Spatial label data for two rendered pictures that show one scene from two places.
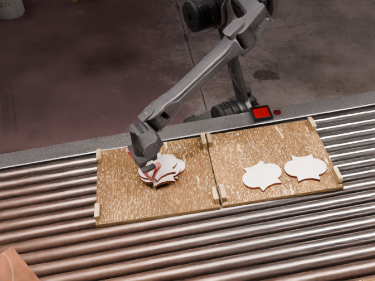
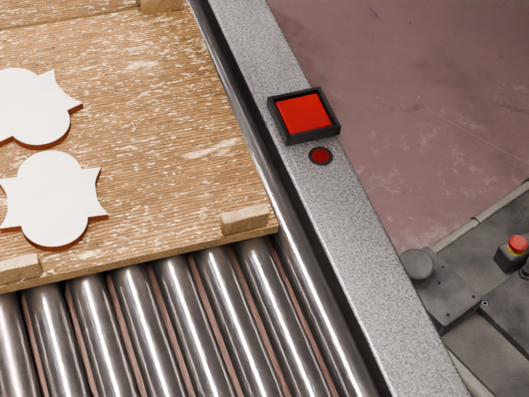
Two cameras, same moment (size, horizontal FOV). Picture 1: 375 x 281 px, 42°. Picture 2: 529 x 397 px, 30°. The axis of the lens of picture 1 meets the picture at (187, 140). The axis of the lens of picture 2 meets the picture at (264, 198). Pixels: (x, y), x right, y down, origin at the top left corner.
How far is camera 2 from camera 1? 163 cm
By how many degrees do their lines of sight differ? 47
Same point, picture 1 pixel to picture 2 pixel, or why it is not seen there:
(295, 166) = (55, 174)
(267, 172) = (36, 114)
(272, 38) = not seen: outside the picture
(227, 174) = (39, 46)
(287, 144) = (157, 165)
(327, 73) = not seen: outside the picture
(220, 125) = (248, 37)
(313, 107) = (357, 247)
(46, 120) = not seen: outside the picture
